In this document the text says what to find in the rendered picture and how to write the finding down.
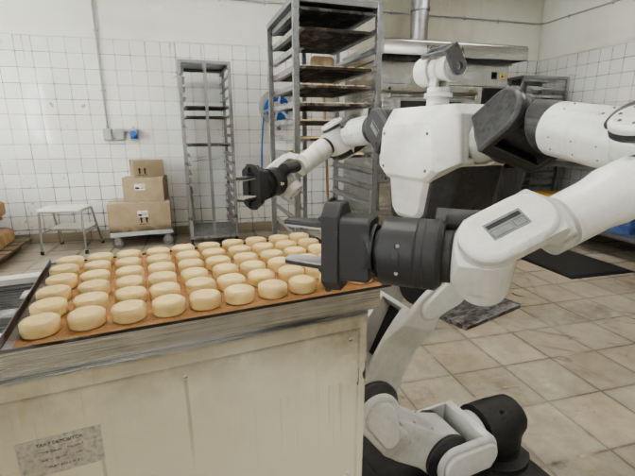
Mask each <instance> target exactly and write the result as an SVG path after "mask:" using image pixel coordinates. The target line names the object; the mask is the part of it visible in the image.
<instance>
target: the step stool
mask: <svg viewBox="0 0 635 476"><path fill-rule="evenodd" d="M87 209H91V211H92V214H93V217H94V222H83V216H82V212H83V211H85V210H87ZM36 213H37V216H38V225H39V234H40V243H41V255H44V251H43V234H45V233H47V232H49V231H56V230H57V231H58V234H59V237H60V243H61V244H62V245H63V244H64V241H62V238H61V234H60V230H82V232H83V239H84V245H85V254H89V250H88V248H87V241H86V235H85V233H87V232H89V231H91V230H93V229H95V228H97V230H98V233H99V236H100V239H101V243H105V242H104V240H103V238H102V235H101V232H100V228H99V226H98V223H97V220H96V217H95V214H94V209H93V207H92V206H91V204H73V205H49V206H46V207H43V208H40V209H38V210H36ZM40 213H52V215H53V218H54V222H55V225H56V226H55V227H53V228H51V229H49V230H47V231H45V232H43V233H42V227H41V218H40ZM55 213H79V214H80V220H81V223H61V224H58V222H57V219H56V216H55ZM92 227H93V228H92ZM85 230H87V231H85Z"/></svg>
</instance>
